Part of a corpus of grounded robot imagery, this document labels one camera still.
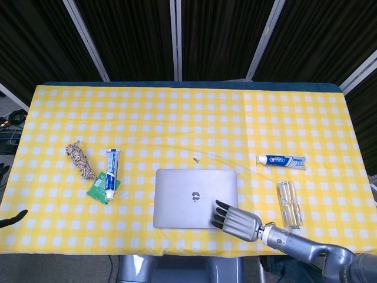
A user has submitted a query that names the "dark equipment box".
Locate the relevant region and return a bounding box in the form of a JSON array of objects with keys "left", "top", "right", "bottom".
[{"left": 0, "top": 129, "right": 22, "bottom": 156}]

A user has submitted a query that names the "silver laptop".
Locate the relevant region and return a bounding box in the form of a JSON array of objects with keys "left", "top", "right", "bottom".
[{"left": 153, "top": 169, "right": 239, "bottom": 229}]

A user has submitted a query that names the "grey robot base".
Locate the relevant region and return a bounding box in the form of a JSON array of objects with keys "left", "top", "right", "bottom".
[{"left": 117, "top": 254, "right": 245, "bottom": 283}]

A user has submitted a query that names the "black coiled cable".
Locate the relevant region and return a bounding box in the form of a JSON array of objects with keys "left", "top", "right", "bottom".
[{"left": 7, "top": 108, "right": 28, "bottom": 126}]

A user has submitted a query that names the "dark blue cloth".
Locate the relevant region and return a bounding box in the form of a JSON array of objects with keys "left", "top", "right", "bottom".
[{"left": 259, "top": 254, "right": 325, "bottom": 283}]

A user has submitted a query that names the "black folding screen panel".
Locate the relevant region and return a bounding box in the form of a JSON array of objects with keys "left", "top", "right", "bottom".
[
  {"left": 0, "top": 0, "right": 102, "bottom": 104},
  {"left": 253, "top": 0, "right": 377, "bottom": 89},
  {"left": 62, "top": 0, "right": 179, "bottom": 83},
  {"left": 176, "top": 0, "right": 285, "bottom": 82}
]

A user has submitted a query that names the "yellow white checkered tablecloth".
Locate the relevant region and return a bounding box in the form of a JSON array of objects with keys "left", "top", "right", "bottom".
[{"left": 0, "top": 84, "right": 377, "bottom": 256}]

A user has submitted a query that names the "white blue red toothpaste tube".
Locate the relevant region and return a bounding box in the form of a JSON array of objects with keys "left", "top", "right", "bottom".
[{"left": 255, "top": 154, "right": 307, "bottom": 171}]

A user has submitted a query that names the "clear glass tumbler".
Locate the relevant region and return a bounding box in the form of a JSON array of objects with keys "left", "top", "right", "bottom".
[{"left": 277, "top": 181, "right": 304, "bottom": 231}]

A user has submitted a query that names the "green flat packet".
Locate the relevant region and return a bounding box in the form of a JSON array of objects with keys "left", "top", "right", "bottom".
[{"left": 85, "top": 171, "right": 122, "bottom": 205}]

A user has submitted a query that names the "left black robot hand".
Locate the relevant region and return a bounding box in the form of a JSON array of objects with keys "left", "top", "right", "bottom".
[{"left": 0, "top": 164, "right": 29, "bottom": 229}]

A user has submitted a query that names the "thin black floor cable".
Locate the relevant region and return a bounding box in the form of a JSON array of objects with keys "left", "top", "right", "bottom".
[{"left": 106, "top": 255, "right": 115, "bottom": 283}]

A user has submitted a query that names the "beige brown rope bundle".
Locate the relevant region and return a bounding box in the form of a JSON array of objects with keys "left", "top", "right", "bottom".
[{"left": 64, "top": 140, "right": 97, "bottom": 180}]

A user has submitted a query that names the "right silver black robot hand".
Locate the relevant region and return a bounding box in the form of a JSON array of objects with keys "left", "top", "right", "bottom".
[{"left": 211, "top": 199, "right": 263, "bottom": 243}]

